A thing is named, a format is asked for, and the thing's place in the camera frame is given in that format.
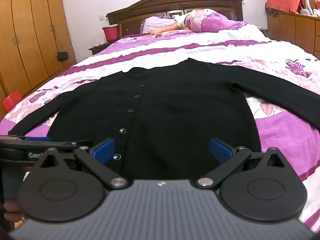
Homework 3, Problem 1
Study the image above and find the folded purple floral quilt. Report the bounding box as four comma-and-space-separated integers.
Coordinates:
182, 11, 252, 33

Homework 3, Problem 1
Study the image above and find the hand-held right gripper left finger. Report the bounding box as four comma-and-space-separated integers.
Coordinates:
34, 138, 129, 190

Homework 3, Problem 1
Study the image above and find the black button cardigan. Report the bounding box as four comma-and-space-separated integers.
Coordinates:
7, 57, 320, 182

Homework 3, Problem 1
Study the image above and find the wooden wardrobe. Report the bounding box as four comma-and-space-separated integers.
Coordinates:
0, 0, 77, 118

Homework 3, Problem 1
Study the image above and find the red bucket with green rim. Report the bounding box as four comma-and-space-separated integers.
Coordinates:
102, 24, 118, 42

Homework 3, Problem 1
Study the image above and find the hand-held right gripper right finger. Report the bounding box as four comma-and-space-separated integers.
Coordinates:
195, 137, 287, 189

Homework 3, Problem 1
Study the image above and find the dark wooden nightstand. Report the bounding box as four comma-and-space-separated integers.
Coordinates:
89, 41, 111, 55

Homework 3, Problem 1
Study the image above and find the low wooden cabinet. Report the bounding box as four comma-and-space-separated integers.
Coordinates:
266, 8, 320, 55

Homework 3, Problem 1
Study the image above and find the dark wooden headboard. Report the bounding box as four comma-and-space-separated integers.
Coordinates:
106, 0, 244, 39

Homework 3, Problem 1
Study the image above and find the pale purple pillow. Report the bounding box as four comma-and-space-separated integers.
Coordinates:
140, 16, 181, 34

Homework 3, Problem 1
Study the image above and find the purple floral bedspread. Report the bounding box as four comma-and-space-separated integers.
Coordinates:
0, 21, 320, 232

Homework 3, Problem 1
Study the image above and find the red plastic stool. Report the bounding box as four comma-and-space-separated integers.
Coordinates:
3, 91, 22, 112

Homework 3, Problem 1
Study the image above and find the white and orange plush toy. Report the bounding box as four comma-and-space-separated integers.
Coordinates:
150, 9, 213, 35

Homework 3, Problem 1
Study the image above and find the person's left hand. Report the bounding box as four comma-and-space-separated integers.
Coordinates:
0, 201, 24, 224

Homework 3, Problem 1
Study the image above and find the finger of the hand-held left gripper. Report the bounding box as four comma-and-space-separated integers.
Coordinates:
0, 135, 93, 151

